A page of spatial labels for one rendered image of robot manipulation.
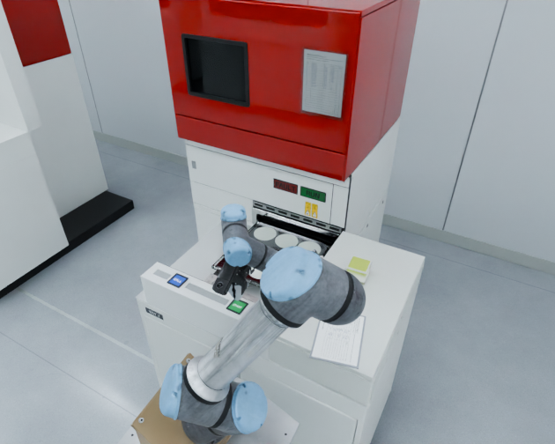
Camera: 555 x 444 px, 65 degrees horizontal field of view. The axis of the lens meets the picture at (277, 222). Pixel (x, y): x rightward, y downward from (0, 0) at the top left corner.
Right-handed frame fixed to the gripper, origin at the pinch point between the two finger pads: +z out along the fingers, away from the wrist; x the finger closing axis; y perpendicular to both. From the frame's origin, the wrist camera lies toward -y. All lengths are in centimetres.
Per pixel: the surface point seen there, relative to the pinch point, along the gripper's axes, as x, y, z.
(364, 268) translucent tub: -33.2, 32.4, -3.1
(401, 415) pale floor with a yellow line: -59, 52, 100
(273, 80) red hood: 16, 53, -56
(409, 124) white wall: -4, 207, 14
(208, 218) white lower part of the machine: 57, 58, 23
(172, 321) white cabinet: 27.7, -4.3, 22.3
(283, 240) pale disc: 7.2, 46.8, 10.4
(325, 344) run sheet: -33.1, 0.3, 3.4
